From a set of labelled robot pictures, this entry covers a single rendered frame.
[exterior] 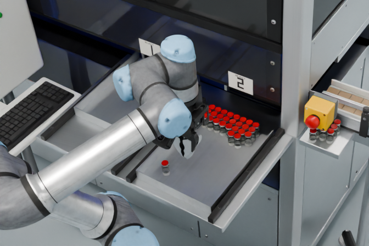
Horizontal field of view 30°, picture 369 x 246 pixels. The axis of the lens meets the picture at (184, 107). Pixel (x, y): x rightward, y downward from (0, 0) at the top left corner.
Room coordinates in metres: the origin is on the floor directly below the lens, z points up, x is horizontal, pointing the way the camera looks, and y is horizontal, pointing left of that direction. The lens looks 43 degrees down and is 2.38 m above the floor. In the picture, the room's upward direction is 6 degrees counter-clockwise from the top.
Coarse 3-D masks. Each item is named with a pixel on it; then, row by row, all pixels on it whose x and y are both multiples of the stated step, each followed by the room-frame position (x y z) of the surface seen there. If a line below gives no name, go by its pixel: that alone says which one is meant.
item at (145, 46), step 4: (140, 40) 1.79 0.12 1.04; (144, 40) 1.78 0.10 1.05; (140, 44) 1.80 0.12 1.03; (144, 44) 1.78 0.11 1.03; (148, 44) 1.77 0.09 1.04; (152, 44) 1.76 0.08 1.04; (140, 48) 1.80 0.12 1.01; (144, 48) 1.79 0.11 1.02; (148, 48) 1.77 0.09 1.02; (156, 48) 1.75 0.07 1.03; (144, 52) 1.79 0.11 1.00; (148, 52) 1.78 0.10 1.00; (156, 52) 1.75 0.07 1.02
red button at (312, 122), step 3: (309, 117) 1.39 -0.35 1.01; (312, 117) 1.39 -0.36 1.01; (315, 117) 1.39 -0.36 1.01; (306, 120) 1.39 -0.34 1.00; (309, 120) 1.38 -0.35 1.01; (312, 120) 1.38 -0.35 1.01; (315, 120) 1.37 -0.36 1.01; (318, 120) 1.38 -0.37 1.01; (306, 123) 1.38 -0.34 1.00; (309, 123) 1.38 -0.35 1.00; (312, 123) 1.37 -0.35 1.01; (315, 123) 1.37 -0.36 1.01; (318, 123) 1.37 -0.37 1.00; (309, 126) 1.38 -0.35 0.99; (312, 126) 1.37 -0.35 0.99; (315, 126) 1.37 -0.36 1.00; (312, 129) 1.37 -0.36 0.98
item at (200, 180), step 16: (208, 144) 1.45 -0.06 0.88; (224, 144) 1.44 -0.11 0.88; (256, 144) 1.43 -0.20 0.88; (160, 160) 1.41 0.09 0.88; (176, 160) 1.40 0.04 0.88; (192, 160) 1.39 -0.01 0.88; (208, 160) 1.39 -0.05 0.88; (224, 160) 1.38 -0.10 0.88; (240, 160) 1.37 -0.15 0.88; (144, 176) 1.33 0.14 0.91; (160, 176) 1.34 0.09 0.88; (176, 176) 1.34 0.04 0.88; (192, 176) 1.33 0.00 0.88; (208, 176) 1.32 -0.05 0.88; (224, 176) 1.32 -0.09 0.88; (240, 176) 1.30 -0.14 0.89; (176, 192) 1.26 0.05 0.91; (192, 192) 1.27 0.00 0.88; (208, 192) 1.26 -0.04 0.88; (224, 192) 1.24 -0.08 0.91; (208, 208) 1.19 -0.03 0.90
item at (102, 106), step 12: (132, 60) 1.88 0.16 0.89; (108, 84) 1.78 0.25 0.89; (96, 96) 1.73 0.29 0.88; (108, 96) 1.72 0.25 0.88; (84, 108) 1.68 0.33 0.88; (96, 108) 1.67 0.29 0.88; (108, 108) 1.66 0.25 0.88; (120, 108) 1.66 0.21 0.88; (132, 108) 1.65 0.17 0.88; (96, 120) 1.59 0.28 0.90; (108, 120) 1.61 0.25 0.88
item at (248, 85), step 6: (228, 72) 1.58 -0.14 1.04; (228, 78) 1.58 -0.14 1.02; (234, 78) 1.57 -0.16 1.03; (246, 78) 1.55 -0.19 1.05; (234, 84) 1.57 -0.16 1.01; (240, 84) 1.56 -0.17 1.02; (246, 84) 1.55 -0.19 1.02; (252, 84) 1.53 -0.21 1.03; (240, 90) 1.56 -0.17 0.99; (246, 90) 1.55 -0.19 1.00; (252, 90) 1.53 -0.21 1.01
